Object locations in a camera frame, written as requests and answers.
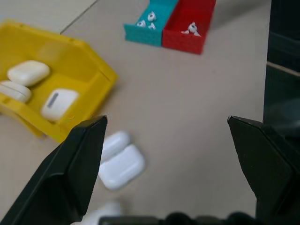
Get yellow plastic bin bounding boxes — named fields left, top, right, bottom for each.
left=0, top=18, right=119, bottom=144

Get red and teal tray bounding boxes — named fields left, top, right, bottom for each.
left=161, top=0, right=218, bottom=55

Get white earbud case bottom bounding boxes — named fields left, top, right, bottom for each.
left=41, top=88, right=79, bottom=122

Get teal plastic bin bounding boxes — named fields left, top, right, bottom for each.
left=123, top=0, right=180, bottom=46

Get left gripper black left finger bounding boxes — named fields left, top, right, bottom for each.
left=0, top=115, right=109, bottom=225

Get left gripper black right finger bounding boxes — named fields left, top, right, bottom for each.
left=226, top=115, right=300, bottom=225

